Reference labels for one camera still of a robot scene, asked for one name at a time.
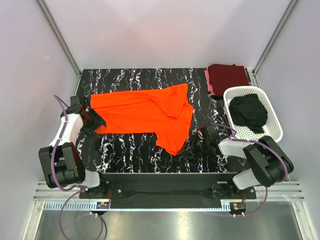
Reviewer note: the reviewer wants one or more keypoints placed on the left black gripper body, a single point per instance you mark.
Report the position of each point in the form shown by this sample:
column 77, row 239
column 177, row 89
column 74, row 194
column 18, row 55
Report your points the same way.
column 94, row 121

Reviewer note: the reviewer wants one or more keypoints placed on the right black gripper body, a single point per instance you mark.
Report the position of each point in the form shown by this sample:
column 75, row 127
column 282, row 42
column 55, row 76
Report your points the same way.
column 196, row 145

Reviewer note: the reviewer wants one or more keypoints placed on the orange t shirt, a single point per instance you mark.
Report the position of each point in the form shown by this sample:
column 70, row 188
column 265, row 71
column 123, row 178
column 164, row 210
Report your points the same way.
column 165, row 112

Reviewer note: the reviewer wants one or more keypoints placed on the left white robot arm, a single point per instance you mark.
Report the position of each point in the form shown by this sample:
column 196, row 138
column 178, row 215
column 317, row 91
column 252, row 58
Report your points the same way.
column 60, row 161

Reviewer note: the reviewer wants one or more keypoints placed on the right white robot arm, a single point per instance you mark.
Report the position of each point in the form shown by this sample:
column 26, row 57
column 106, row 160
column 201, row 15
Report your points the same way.
column 268, row 164

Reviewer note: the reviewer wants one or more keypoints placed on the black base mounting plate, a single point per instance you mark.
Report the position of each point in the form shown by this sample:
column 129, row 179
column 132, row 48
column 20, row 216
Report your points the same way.
column 166, row 178

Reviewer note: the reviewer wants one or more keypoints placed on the folded pink t shirt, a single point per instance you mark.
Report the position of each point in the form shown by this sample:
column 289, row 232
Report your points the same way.
column 209, row 86

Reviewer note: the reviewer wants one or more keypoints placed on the white plastic laundry basket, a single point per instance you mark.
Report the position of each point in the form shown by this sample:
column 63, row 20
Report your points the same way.
column 272, row 128

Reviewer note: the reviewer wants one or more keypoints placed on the black t shirt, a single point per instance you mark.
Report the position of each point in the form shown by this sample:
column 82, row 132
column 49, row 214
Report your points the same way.
column 248, row 111

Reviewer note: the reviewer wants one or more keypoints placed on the folded maroon t shirt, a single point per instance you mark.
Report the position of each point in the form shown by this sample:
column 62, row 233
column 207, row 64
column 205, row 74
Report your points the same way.
column 223, row 77

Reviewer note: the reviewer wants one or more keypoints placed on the left aluminium frame post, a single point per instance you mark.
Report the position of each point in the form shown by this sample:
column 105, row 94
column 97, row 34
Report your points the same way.
column 58, row 35

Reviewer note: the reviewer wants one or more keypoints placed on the aluminium frame post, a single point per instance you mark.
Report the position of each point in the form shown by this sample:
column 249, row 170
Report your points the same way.
column 58, row 35
column 276, row 33

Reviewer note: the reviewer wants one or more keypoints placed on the white slotted cable duct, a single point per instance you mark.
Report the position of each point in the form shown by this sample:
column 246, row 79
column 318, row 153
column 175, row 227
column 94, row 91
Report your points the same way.
column 114, row 207

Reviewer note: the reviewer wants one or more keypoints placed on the aluminium front rail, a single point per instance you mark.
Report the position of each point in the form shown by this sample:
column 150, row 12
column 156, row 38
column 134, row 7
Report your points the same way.
column 285, row 191

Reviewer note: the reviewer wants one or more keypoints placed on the right aluminium frame post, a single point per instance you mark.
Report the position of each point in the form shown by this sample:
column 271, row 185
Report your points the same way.
column 276, row 33

